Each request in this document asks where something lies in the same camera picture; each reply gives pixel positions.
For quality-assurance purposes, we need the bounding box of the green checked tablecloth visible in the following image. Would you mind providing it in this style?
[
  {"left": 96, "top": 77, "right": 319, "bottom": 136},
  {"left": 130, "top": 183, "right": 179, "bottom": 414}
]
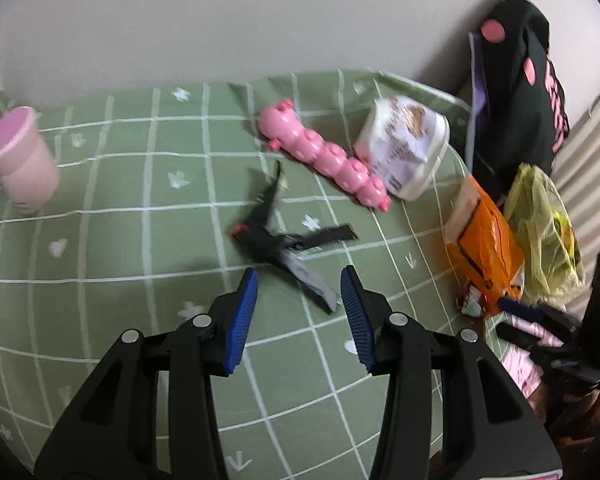
[{"left": 0, "top": 69, "right": 526, "bottom": 480}]

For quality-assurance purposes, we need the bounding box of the yellow plastic bag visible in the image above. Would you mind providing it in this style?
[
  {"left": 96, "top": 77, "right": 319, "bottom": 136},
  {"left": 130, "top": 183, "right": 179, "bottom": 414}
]
[{"left": 502, "top": 162, "right": 587, "bottom": 306}]

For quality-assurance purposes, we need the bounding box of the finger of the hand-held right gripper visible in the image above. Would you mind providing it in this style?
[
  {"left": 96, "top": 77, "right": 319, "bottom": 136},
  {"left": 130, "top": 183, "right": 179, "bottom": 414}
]
[
  {"left": 497, "top": 297, "right": 581, "bottom": 336},
  {"left": 495, "top": 322, "right": 568, "bottom": 356}
]

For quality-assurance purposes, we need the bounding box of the dark red cloth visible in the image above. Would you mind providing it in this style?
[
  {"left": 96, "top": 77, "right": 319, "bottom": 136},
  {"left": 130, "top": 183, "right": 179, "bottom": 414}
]
[{"left": 527, "top": 385, "right": 600, "bottom": 461}]

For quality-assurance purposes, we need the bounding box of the black bag with pink dots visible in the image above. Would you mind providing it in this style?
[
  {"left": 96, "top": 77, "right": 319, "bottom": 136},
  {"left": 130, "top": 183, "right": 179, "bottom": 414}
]
[{"left": 472, "top": 0, "right": 572, "bottom": 201}]

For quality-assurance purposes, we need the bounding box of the pink cloth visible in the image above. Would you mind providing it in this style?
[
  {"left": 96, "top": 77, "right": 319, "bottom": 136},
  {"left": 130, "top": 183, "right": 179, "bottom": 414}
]
[{"left": 504, "top": 347, "right": 543, "bottom": 397}]

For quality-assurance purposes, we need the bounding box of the pink segmented toy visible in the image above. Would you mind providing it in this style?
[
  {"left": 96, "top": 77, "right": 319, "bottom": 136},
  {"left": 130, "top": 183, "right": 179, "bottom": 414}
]
[{"left": 257, "top": 100, "right": 393, "bottom": 211}]

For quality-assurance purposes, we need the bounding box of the small crumpled wrapper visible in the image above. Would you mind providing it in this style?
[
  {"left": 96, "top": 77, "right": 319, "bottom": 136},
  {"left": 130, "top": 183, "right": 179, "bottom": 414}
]
[{"left": 455, "top": 290, "right": 487, "bottom": 317}]

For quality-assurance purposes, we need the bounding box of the white noodle cup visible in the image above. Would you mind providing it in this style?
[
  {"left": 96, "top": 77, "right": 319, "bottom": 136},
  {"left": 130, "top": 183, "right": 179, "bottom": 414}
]
[{"left": 354, "top": 95, "right": 451, "bottom": 202}]

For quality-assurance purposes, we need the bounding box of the orange snack bag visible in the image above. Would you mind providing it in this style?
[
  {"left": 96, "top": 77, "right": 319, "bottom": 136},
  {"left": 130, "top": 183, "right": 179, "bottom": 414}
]
[{"left": 444, "top": 175, "right": 526, "bottom": 316}]

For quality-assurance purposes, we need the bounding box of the striped white bedding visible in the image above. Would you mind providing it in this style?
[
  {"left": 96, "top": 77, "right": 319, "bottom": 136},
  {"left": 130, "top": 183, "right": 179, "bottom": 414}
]
[{"left": 550, "top": 60, "right": 600, "bottom": 266}]

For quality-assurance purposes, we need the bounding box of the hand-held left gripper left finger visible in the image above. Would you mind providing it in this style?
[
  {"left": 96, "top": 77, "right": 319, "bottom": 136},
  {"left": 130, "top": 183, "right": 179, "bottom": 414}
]
[{"left": 34, "top": 267, "right": 259, "bottom": 480}]

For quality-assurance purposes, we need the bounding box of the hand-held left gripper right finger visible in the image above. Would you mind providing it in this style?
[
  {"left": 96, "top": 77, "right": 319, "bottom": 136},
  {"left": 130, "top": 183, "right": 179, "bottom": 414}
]
[{"left": 340, "top": 265, "right": 563, "bottom": 480}]

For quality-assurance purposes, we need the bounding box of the pink plastic cup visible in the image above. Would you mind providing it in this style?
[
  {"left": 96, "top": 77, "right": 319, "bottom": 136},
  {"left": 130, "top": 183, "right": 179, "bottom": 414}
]
[{"left": 0, "top": 106, "right": 61, "bottom": 216}]

